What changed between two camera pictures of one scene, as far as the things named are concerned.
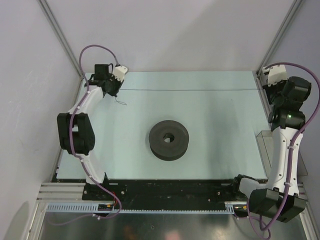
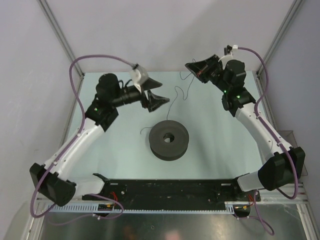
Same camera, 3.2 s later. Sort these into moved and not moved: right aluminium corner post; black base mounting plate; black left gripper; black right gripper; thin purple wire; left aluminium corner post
Moved: thin purple wire; black left gripper; black right gripper
Not moved: black base mounting plate; right aluminium corner post; left aluminium corner post
